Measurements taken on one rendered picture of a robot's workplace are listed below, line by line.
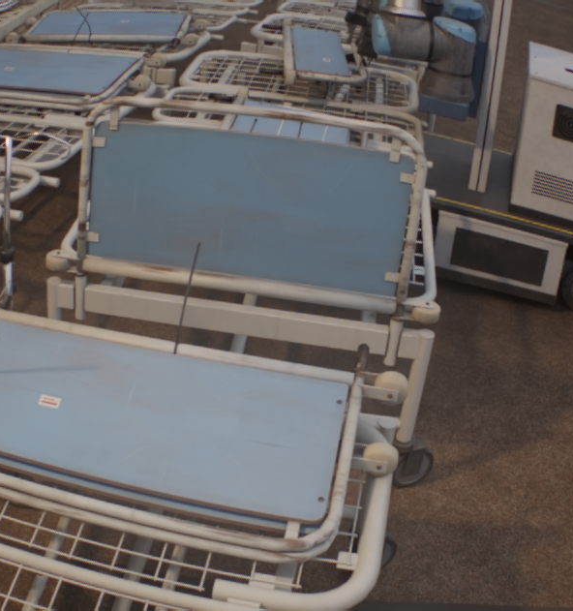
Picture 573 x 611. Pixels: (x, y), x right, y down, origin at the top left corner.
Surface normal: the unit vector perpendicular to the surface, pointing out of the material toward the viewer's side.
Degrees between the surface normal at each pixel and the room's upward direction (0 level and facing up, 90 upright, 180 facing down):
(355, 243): 90
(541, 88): 90
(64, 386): 8
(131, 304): 90
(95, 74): 8
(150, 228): 90
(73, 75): 8
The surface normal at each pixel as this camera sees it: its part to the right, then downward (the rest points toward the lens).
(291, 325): -0.09, 0.51
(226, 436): 0.09, -0.78
